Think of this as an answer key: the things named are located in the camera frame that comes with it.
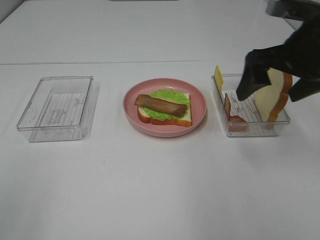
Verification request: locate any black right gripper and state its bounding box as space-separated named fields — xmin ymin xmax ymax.
xmin=236 ymin=15 xmax=320 ymax=102

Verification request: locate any clear plastic tray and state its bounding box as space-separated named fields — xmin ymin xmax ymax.
xmin=211 ymin=74 xmax=291 ymax=137
xmin=16 ymin=76 xmax=94 ymax=143

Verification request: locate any brown bacon strip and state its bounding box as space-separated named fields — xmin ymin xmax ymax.
xmin=134 ymin=94 xmax=188 ymax=117

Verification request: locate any left clear plastic tray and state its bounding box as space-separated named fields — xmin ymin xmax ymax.
xmin=16 ymin=76 xmax=94 ymax=143

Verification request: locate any right clear plastic tray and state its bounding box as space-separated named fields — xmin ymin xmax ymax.
xmin=211 ymin=74 xmax=291 ymax=137

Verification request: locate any yellow cheese slice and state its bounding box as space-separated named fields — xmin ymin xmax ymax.
xmin=213 ymin=65 xmax=224 ymax=94

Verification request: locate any bread slice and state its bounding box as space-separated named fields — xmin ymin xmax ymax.
xmin=137 ymin=89 xmax=193 ymax=127
xmin=253 ymin=68 xmax=293 ymax=122

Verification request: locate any pink round plate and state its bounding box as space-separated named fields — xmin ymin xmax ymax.
xmin=123 ymin=78 xmax=207 ymax=138

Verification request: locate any green lettuce leaf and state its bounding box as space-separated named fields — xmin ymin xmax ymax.
xmin=138 ymin=88 xmax=192 ymax=122

